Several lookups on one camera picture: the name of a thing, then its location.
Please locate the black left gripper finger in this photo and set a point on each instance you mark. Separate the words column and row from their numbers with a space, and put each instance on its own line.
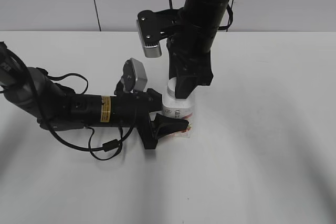
column 154, row 101
column 164, row 126

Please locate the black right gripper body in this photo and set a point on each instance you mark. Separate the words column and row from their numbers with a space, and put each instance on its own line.
column 189, row 49

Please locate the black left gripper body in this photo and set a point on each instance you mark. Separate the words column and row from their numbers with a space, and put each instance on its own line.
column 129, row 109

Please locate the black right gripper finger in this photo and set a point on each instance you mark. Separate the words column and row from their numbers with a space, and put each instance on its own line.
column 185, row 85

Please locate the white plastic bottle cap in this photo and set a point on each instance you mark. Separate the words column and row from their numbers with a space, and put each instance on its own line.
column 170, row 91

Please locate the white strawberry yogurt bottle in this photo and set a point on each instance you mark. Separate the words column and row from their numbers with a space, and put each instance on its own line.
column 179, row 109

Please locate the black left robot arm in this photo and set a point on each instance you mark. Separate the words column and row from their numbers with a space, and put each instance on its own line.
column 60, row 108

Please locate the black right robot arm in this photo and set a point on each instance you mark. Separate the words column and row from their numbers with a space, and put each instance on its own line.
column 203, row 13

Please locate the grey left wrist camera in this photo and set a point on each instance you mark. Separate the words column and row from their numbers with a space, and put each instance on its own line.
column 134, row 77

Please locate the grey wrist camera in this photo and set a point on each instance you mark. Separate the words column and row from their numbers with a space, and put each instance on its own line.
column 156, row 26
column 134, row 77

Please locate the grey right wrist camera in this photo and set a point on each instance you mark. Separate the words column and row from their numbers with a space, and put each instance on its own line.
column 156, row 26

